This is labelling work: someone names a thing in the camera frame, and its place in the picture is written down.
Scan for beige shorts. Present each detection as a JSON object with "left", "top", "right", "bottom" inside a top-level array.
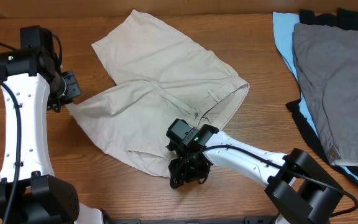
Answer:
[{"left": 68, "top": 11, "right": 250, "bottom": 177}]

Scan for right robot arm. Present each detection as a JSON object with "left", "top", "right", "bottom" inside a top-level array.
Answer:
[{"left": 166, "top": 119, "right": 344, "bottom": 224}]

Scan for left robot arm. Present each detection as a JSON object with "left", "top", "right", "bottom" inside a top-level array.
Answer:
[{"left": 0, "top": 44, "right": 110, "bottom": 223}]

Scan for grey shorts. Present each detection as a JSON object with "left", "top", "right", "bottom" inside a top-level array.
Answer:
[{"left": 293, "top": 23, "right": 358, "bottom": 166}]

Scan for black garment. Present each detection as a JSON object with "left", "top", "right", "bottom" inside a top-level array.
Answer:
[{"left": 285, "top": 7, "right": 358, "bottom": 190}]

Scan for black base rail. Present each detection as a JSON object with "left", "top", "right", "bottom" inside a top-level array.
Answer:
[{"left": 105, "top": 216, "right": 275, "bottom": 224}]

